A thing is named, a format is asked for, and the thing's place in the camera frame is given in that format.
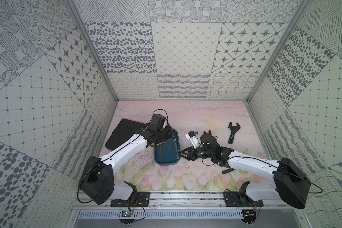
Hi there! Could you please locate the white slotted cable duct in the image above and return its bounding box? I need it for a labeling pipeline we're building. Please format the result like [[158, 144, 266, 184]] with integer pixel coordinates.
[[78, 209, 243, 219]]

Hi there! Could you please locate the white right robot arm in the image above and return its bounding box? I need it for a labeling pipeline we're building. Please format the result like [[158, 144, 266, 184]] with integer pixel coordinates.
[[180, 131, 312, 209]]

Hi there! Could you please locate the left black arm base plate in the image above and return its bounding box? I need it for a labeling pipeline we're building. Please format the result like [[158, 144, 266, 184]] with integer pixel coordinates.
[[111, 192, 150, 208]]

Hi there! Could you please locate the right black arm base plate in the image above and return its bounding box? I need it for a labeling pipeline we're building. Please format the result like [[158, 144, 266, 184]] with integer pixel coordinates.
[[223, 191, 264, 208]]

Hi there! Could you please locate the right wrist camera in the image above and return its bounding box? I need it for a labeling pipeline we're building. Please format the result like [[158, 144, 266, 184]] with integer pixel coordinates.
[[185, 131, 199, 149]]

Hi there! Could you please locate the aluminium mounting rail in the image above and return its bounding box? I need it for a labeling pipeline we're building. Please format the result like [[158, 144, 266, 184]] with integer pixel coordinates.
[[69, 191, 295, 210]]

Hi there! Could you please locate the teal plastic storage box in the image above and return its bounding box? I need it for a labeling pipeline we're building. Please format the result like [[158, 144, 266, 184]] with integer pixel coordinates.
[[154, 129, 181, 166]]

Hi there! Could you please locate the hammer with black handle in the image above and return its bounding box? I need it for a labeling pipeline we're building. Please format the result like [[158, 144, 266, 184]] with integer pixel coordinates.
[[221, 168, 235, 174]]

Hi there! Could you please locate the black adjustable wrench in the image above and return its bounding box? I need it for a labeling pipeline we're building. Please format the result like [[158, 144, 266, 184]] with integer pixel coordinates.
[[228, 122, 241, 144]]

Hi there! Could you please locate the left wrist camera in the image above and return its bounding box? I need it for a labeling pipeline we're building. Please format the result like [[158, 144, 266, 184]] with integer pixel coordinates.
[[150, 114, 166, 129]]

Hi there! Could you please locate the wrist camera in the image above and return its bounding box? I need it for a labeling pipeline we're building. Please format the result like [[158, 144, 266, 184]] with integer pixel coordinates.
[[150, 114, 166, 129], [185, 131, 199, 149]]

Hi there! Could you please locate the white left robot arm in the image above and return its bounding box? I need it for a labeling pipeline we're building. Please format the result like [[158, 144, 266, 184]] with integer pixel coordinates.
[[78, 125, 175, 205]]

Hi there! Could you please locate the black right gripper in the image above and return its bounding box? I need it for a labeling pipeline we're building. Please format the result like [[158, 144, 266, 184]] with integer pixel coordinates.
[[178, 145, 213, 161]]

